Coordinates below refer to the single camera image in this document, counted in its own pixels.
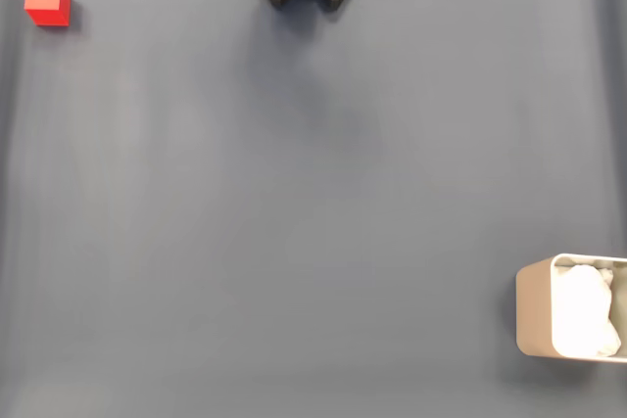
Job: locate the red cube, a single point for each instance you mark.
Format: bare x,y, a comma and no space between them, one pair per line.
46,2

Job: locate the beige rounded plastic box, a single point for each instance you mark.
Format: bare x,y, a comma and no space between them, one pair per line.
534,310

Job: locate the dark blue table mat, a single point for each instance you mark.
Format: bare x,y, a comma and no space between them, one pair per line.
294,193

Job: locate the white crumpled tissue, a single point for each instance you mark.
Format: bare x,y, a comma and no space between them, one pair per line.
583,310

